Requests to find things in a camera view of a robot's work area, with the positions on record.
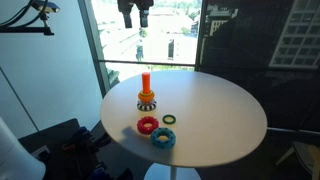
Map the orange ring holder post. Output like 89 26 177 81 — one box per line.
141 71 152 95

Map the horizontal window rail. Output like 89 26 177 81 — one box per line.
98 59 196 67

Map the black cable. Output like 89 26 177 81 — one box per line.
0 0 35 27
0 0 50 29

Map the orange toy ring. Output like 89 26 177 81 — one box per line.
137 89 156 103

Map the blue clamp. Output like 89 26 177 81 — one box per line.
63 125 92 148
87 165 108 180

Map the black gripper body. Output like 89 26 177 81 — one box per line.
117 0 155 15

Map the white table pedestal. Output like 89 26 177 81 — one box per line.
143 162 202 180

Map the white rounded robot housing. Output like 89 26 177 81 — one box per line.
0 116 47 180

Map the white chair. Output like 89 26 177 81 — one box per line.
275 139 320 180

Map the red ribbed toy ring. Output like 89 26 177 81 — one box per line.
136 115 160 136

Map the black and white striped ring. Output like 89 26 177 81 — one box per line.
136 99 158 112

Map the small green ribbed ring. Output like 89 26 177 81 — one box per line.
161 114 177 126

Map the camera on stand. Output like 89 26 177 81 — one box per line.
31 0 61 14

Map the black camera stand bar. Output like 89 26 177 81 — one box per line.
0 11 55 37

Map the black equipment case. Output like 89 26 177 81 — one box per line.
18 117 111 180

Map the blue black-dotted toy ring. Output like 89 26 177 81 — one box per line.
149 126 177 150

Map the grey window frame post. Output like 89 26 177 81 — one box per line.
77 0 112 98

